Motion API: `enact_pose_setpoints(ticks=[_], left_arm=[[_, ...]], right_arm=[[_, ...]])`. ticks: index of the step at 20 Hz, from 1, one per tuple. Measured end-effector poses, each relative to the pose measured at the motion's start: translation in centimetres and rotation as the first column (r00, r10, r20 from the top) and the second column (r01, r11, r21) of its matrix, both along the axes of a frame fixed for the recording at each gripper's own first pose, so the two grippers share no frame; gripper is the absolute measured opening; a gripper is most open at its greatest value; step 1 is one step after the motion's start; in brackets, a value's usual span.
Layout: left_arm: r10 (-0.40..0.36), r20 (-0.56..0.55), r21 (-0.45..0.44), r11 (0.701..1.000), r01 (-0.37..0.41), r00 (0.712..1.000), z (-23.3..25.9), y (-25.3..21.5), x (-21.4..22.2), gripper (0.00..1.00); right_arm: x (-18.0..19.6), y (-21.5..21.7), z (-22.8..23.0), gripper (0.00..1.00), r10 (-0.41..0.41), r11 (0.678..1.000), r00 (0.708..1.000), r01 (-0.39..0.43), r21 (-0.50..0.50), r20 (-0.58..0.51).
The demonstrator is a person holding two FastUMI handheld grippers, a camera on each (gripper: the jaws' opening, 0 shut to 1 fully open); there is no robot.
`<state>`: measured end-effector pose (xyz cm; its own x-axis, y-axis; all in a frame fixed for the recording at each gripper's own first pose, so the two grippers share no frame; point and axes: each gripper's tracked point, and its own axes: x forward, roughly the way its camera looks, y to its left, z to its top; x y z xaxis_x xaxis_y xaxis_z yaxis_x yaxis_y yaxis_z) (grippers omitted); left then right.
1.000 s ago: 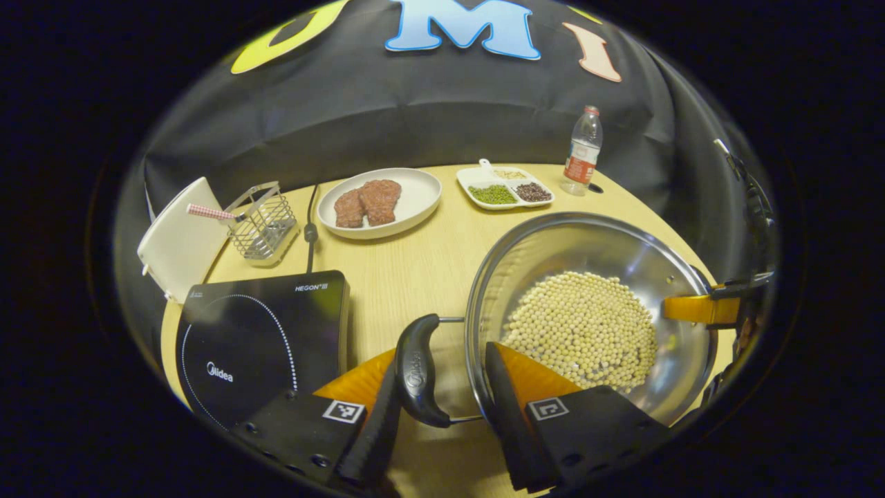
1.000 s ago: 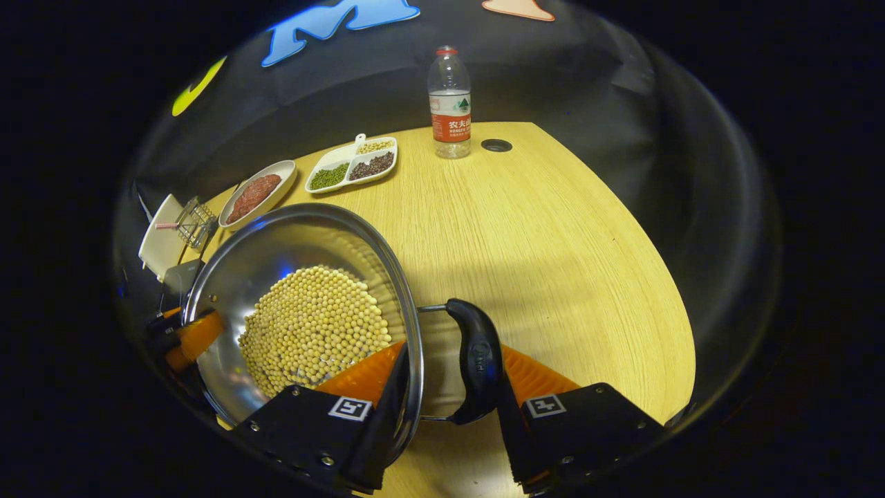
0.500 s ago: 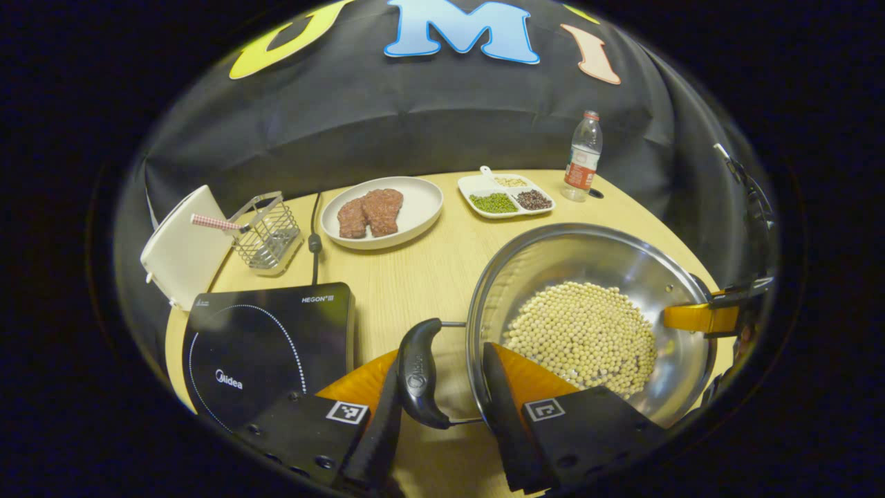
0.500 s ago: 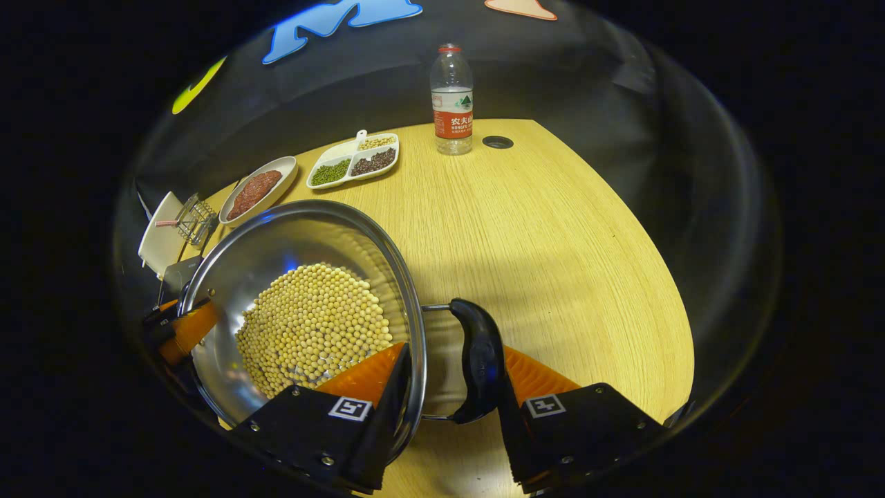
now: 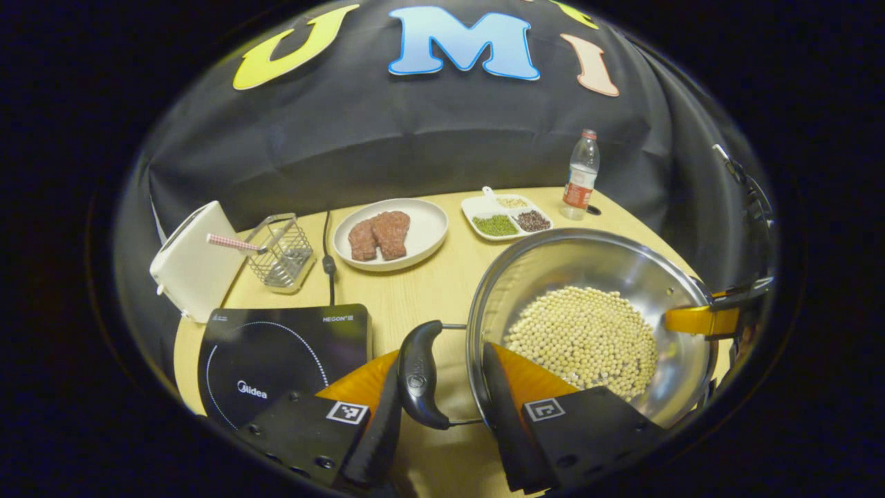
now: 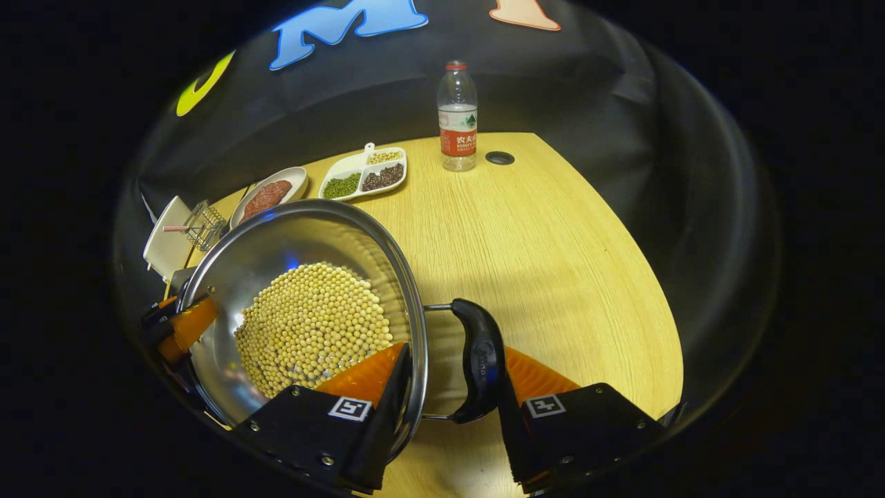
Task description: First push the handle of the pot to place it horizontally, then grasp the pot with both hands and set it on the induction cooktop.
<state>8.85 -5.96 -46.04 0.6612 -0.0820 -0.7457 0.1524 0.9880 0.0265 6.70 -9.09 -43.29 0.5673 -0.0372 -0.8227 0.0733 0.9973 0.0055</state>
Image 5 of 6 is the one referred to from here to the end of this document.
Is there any clear plastic water bottle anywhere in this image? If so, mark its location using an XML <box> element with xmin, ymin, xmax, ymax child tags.
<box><xmin>561</xmin><ymin>129</ymin><xmax>601</xmax><ymax>221</ymax></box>

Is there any pile of green mung beans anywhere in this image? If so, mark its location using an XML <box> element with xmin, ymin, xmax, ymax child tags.
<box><xmin>472</xmin><ymin>214</ymin><xmax>519</xmax><ymax>237</ymax></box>

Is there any white divided dish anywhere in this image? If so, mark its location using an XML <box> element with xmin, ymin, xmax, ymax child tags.
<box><xmin>460</xmin><ymin>187</ymin><xmax>555</xmax><ymax>242</ymax></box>

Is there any black induction cooktop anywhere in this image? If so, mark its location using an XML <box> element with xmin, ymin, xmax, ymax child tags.
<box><xmin>197</xmin><ymin>303</ymin><xmax>374</xmax><ymax>431</ymax></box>

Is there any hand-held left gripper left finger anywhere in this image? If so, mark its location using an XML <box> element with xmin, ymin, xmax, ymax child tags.
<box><xmin>235</xmin><ymin>349</ymin><xmax>403</xmax><ymax>493</ymax></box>

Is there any black backdrop cloth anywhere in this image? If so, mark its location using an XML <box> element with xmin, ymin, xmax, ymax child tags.
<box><xmin>114</xmin><ymin>0</ymin><xmax>775</xmax><ymax>360</ymax></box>

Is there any wire mesh basket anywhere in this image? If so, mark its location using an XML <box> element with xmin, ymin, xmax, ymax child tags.
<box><xmin>243</xmin><ymin>212</ymin><xmax>317</xmax><ymax>295</ymax></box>

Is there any stainless steel pot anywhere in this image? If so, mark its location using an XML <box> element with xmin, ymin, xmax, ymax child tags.
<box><xmin>398</xmin><ymin>228</ymin><xmax>720</xmax><ymax>431</ymax></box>

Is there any red striped stick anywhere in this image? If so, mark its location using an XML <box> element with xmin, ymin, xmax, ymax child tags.
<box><xmin>206</xmin><ymin>232</ymin><xmax>267</xmax><ymax>254</ymax></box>

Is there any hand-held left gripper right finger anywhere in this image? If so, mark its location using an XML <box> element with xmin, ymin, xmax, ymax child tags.
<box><xmin>482</xmin><ymin>341</ymin><xmax>668</xmax><ymax>495</ymax></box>

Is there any black power cable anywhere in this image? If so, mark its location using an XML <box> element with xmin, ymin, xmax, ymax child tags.
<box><xmin>321</xmin><ymin>210</ymin><xmax>338</xmax><ymax>306</ymax></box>

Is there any pile of yellow soybeans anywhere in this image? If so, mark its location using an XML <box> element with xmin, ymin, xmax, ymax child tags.
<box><xmin>503</xmin><ymin>286</ymin><xmax>658</xmax><ymax>402</ymax></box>

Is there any white toaster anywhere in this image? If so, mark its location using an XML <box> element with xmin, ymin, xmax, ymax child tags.
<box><xmin>149</xmin><ymin>201</ymin><xmax>248</xmax><ymax>324</ymax></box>

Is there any round white plate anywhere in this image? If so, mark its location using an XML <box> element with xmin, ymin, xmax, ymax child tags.
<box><xmin>333</xmin><ymin>198</ymin><xmax>450</xmax><ymax>273</ymax></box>

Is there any brown meat slice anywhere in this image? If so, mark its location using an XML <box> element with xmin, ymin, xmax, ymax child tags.
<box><xmin>348</xmin><ymin>218</ymin><xmax>380</xmax><ymax>262</ymax></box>
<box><xmin>372</xmin><ymin>210</ymin><xmax>411</xmax><ymax>261</ymax></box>

